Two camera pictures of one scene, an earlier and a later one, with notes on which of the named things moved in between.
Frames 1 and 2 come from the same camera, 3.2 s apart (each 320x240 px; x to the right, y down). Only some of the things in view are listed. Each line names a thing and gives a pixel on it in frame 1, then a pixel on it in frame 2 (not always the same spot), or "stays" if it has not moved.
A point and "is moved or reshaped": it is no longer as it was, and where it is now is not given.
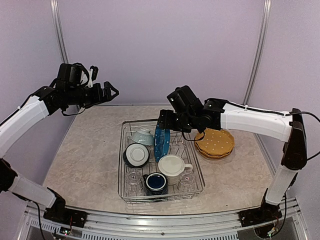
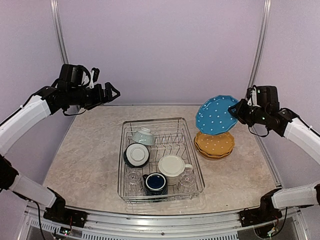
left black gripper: [98, 97] stays
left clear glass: [134, 180] stays
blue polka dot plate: [162, 140] is moved or reshaped
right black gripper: [165, 122] -> [239, 112]
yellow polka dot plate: [215, 141] stays
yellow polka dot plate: [213, 156] stays
